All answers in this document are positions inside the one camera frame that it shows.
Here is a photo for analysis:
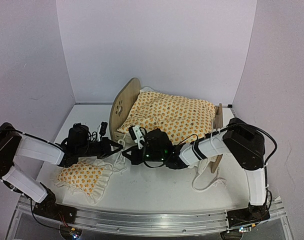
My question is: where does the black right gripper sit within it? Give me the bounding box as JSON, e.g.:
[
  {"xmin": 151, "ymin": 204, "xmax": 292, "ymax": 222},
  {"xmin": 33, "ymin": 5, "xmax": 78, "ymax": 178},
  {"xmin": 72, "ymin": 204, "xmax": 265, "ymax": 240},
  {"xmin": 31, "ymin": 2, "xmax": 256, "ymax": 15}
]
[{"xmin": 123, "ymin": 145, "xmax": 165, "ymax": 166}]

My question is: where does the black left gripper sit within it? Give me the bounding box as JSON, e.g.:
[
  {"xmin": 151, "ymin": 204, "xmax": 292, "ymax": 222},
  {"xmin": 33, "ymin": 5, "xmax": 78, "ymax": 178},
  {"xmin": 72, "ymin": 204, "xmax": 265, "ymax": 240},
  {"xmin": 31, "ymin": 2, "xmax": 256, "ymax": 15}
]
[{"xmin": 76, "ymin": 136, "xmax": 123, "ymax": 159}]

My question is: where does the duck print mattress cushion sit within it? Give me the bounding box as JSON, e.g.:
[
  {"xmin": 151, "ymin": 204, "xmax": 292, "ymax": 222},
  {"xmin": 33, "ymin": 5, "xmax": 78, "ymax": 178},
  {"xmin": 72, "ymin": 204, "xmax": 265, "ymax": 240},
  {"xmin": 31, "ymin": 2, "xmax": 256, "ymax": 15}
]
[{"xmin": 113, "ymin": 86, "xmax": 229, "ymax": 193}]

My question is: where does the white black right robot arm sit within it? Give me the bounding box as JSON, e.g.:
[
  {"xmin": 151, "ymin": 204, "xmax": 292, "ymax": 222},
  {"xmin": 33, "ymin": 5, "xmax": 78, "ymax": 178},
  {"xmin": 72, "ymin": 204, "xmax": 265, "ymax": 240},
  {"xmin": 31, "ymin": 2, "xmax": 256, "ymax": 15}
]
[{"xmin": 122, "ymin": 117, "xmax": 278, "ymax": 229}]

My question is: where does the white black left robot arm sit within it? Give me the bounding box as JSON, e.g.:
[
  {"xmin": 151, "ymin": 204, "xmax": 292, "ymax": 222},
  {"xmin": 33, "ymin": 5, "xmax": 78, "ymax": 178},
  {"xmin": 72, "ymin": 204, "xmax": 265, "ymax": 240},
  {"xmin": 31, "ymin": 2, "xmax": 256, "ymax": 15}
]
[{"xmin": 0, "ymin": 122, "xmax": 123, "ymax": 224}]

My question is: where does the duck print small pillow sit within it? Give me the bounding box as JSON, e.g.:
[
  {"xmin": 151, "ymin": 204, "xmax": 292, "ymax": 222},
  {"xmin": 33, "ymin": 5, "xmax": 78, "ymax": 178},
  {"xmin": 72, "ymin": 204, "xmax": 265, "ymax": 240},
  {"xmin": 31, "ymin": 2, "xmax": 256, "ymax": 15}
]
[{"xmin": 50, "ymin": 159, "xmax": 114, "ymax": 205}]

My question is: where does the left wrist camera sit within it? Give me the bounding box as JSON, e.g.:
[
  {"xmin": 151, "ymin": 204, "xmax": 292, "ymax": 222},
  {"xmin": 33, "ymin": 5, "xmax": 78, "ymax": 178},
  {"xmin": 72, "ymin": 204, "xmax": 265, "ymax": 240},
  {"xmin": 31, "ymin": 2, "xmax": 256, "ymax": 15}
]
[{"xmin": 97, "ymin": 121, "xmax": 108, "ymax": 141}]

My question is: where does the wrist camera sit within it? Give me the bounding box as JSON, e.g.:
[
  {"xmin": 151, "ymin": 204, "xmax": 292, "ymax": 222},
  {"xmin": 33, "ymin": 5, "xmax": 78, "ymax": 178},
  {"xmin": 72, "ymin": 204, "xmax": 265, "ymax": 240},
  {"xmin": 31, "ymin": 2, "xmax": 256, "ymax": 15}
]
[
  {"xmin": 97, "ymin": 121, "xmax": 108, "ymax": 141},
  {"xmin": 128, "ymin": 125, "xmax": 145, "ymax": 150}
]

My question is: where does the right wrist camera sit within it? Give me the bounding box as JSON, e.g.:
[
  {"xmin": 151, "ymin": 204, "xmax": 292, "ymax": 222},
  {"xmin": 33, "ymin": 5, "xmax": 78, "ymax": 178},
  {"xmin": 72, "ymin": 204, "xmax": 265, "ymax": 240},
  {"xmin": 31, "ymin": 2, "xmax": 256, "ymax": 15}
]
[{"xmin": 128, "ymin": 125, "xmax": 145, "ymax": 150}]

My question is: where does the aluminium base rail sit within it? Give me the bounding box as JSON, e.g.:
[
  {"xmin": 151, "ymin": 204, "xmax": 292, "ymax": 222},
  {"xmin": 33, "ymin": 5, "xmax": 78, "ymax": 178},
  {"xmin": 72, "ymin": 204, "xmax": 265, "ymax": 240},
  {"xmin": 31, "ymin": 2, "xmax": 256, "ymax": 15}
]
[{"xmin": 5, "ymin": 196, "xmax": 294, "ymax": 240}]

